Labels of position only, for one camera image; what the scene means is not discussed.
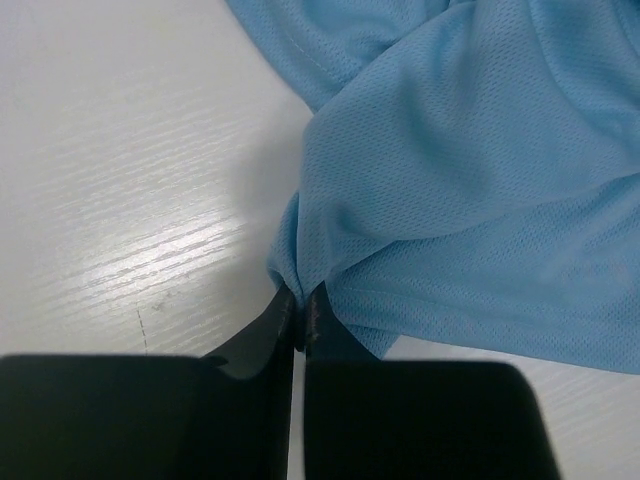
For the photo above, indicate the light blue shorts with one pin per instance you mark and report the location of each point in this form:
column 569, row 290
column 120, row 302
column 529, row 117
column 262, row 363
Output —
column 470, row 175

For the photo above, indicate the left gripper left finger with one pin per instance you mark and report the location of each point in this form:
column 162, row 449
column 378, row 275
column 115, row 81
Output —
column 225, row 415

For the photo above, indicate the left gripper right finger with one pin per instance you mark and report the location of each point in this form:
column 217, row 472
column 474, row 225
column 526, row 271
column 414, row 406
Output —
column 366, row 418

